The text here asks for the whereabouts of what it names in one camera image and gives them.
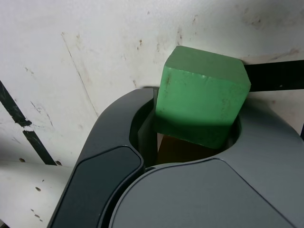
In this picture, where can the black tape square outline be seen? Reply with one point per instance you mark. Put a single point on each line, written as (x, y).
(273, 76)

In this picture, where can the green cube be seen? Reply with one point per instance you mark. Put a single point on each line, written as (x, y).
(202, 95)

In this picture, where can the grey curved gripper right jaw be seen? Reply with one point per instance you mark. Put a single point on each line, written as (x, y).
(213, 194)

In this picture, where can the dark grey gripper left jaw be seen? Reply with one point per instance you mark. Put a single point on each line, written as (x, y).
(107, 147)

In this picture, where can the black tape strip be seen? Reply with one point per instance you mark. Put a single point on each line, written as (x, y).
(38, 145)

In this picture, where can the yellow cube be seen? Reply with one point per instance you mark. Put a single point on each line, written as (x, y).
(180, 152)

